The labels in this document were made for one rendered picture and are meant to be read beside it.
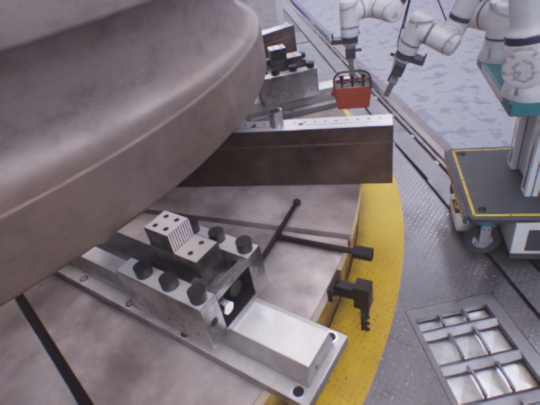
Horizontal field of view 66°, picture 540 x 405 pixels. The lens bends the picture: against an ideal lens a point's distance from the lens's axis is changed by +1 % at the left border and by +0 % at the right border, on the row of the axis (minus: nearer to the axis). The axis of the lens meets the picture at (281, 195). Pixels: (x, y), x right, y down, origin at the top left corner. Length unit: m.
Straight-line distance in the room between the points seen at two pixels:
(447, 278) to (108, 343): 1.68
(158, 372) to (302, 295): 0.66
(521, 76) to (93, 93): 1.53
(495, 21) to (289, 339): 1.76
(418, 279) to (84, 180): 1.69
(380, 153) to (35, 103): 1.67
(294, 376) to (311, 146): 1.30
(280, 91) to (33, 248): 2.26
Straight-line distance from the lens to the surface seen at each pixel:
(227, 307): 1.58
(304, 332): 1.58
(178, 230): 1.55
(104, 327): 2.09
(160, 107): 1.74
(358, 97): 2.25
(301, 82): 3.29
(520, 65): 1.78
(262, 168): 2.52
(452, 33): 1.88
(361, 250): 2.00
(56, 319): 2.26
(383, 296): 2.28
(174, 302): 1.53
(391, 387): 1.99
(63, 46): 1.57
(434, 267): 2.44
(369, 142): 2.36
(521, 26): 1.77
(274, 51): 3.30
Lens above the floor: 1.73
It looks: 35 degrees down
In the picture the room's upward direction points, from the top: 10 degrees counter-clockwise
